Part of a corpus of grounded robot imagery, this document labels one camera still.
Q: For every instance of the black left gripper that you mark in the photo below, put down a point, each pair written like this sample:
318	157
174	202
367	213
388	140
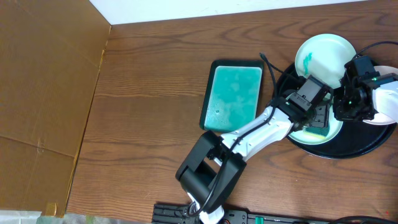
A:
321	117

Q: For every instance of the green and yellow sponge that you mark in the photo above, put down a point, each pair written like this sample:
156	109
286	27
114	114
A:
317	132

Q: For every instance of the mint green plate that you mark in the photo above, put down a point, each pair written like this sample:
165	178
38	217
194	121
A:
317	114
324	56

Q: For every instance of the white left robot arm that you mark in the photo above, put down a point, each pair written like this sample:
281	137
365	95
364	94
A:
213	167

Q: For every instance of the round black serving tray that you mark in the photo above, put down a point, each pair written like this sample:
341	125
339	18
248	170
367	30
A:
345	139

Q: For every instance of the white pink plate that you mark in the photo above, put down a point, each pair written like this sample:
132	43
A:
385	103

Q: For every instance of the brown cardboard panel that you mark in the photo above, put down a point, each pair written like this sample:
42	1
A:
51	55

